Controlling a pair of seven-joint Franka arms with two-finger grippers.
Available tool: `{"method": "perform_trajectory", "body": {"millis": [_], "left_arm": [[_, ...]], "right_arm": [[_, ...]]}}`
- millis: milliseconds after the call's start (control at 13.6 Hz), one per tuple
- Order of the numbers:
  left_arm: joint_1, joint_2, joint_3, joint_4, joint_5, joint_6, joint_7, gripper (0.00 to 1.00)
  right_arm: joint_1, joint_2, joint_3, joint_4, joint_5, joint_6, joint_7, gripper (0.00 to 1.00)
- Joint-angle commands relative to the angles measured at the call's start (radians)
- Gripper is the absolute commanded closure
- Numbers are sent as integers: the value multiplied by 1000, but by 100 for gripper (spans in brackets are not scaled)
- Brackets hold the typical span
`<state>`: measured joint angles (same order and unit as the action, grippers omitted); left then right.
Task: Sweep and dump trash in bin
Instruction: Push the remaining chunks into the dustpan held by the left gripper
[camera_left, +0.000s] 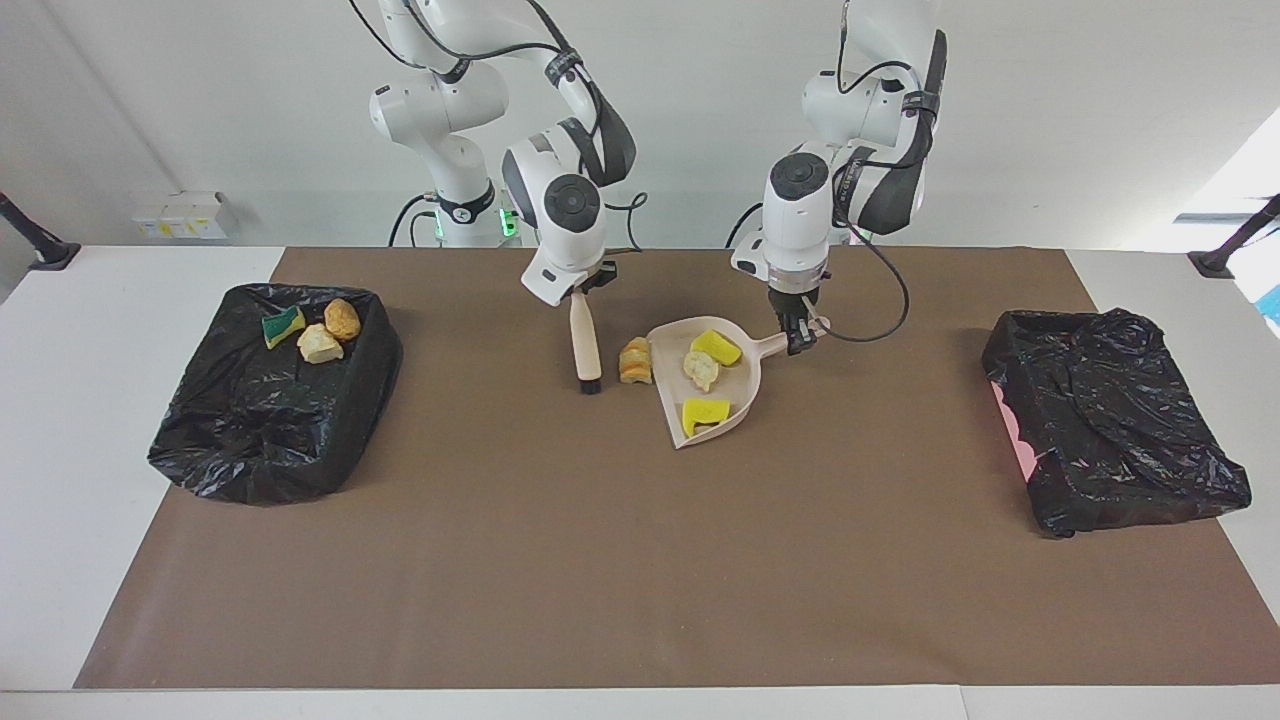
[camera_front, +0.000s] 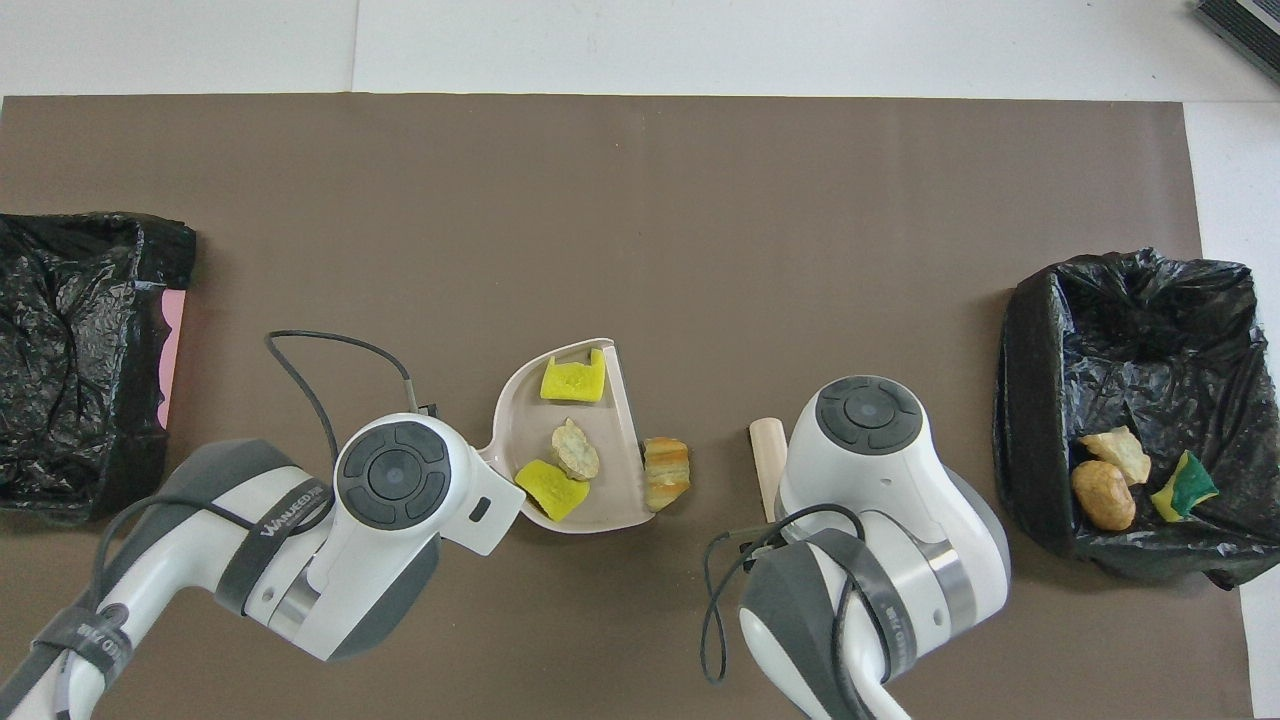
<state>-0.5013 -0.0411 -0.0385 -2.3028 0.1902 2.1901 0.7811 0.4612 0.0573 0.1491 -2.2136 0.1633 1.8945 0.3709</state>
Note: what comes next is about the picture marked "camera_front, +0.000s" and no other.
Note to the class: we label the beige hand brush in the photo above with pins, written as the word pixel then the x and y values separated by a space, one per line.
pixel 768 460

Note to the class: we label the sliced crusty bread piece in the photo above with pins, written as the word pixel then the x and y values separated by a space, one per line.
pixel 1120 455
pixel 666 475

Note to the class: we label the pale bread chunk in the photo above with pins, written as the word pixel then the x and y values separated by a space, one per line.
pixel 576 452

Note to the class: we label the yellow and green sponge piece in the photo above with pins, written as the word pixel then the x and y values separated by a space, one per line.
pixel 550 490
pixel 1188 487

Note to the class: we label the notched yellow sponge piece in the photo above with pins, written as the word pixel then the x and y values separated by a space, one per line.
pixel 572 385

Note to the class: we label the beige plastic dustpan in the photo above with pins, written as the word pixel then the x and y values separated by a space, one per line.
pixel 525 420

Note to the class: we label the brown round bread roll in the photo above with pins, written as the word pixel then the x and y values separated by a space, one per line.
pixel 1103 497

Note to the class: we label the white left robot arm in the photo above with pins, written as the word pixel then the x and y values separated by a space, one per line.
pixel 390 480

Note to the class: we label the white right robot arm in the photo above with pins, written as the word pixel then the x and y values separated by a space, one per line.
pixel 870 450

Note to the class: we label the black plastic trash bag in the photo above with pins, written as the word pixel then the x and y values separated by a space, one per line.
pixel 1150 350
pixel 70 350

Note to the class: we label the pink plastic bin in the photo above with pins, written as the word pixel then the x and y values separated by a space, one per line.
pixel 172 350

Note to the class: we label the brown paper table mat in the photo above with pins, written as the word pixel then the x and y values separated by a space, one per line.
pixel 700 200

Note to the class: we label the dark grey ribbed panel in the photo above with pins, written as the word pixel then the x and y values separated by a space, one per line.
pixel 1250 25

